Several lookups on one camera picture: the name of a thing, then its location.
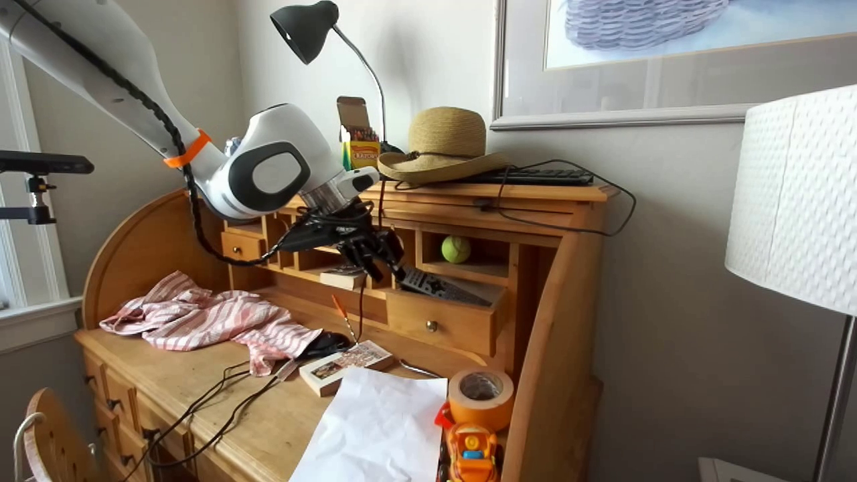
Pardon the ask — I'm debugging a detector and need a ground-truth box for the red striped white cloth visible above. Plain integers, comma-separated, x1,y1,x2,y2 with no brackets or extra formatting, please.
99,271,319,376

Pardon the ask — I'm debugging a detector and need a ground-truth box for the black cable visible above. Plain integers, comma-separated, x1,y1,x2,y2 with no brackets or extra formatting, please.
118,271,371,482

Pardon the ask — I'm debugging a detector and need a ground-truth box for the wooden drawer box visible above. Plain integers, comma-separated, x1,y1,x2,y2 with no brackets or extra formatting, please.
386,288,514,356

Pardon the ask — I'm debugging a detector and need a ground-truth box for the black desk lamp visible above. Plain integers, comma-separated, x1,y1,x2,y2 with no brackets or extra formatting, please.
268,0,408,155

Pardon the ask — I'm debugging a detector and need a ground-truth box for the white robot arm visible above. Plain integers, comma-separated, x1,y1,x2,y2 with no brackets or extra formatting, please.
0,0,403,277

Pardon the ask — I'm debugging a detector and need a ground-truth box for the framed picture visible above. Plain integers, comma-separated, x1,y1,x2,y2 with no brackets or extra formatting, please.
493,0,857,130

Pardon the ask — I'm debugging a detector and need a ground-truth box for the wooden chair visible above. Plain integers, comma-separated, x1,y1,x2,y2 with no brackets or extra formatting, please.
15,388,106,482

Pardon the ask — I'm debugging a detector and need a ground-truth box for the white paper sheet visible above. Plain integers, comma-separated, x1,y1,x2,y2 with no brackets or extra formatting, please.
291,367,449,482

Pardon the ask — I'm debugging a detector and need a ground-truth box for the yellow green cardboard box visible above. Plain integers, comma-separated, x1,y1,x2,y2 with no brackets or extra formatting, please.
339,97,380,169

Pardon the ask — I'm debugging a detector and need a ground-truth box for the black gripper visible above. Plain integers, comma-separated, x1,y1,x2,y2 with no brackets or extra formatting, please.
280,201,408,287

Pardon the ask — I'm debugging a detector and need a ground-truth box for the dark cover book on shelf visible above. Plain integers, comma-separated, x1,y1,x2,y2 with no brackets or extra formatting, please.
319,267,368,288

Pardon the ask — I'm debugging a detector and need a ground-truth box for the black keyboard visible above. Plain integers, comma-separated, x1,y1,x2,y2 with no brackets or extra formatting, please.
473,169,594,188

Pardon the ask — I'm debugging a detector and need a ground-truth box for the orange tape roll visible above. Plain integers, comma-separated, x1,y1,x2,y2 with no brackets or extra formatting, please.
449,368,514,430

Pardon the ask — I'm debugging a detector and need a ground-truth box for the green tennis ball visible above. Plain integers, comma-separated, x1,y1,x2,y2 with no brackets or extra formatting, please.
439,236,473,264

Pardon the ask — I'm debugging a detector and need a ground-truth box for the wooden roll-top desk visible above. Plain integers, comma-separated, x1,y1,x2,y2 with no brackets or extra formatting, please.
79,182,613,482

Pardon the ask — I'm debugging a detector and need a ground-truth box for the straw hat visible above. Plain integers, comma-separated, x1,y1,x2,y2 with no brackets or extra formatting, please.
379,107,506,184

